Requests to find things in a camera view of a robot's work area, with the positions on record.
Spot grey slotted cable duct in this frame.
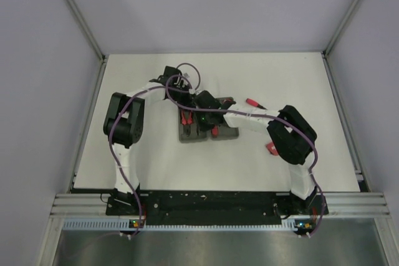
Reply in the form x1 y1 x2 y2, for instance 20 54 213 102
63 218 298 232

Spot red utility knife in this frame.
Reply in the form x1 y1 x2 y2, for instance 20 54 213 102
211 126 219 138

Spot aluminium front frame rail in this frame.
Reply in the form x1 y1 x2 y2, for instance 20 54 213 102
50 192 390 218

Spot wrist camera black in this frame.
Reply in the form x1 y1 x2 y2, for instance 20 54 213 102
194 90 221 109
163 66 180 78

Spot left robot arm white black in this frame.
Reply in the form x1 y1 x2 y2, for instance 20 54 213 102
103 72 198 214

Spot aluminium corner post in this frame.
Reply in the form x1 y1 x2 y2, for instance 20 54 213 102
323 0 364 57
46 0 108 63

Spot right aluminium corner post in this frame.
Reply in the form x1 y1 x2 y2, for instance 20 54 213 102
323 0 364 57

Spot red black pliers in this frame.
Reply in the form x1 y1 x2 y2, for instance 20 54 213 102
181 110 193 136

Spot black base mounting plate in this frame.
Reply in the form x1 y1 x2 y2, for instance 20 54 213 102
106 190 329 226

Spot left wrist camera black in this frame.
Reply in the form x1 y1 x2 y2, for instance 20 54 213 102
163 66 180 78

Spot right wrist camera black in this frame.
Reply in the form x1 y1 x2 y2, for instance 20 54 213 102
194 90 221 109

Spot grey plastic tool case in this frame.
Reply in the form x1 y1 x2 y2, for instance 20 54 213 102
178 107 239 143

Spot red tape measure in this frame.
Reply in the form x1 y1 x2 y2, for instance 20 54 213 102
265 142 279 156

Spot left aluminium corner post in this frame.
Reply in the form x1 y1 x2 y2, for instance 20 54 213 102
46 0 108 63

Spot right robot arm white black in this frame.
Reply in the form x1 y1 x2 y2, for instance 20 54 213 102
194 100 318 214

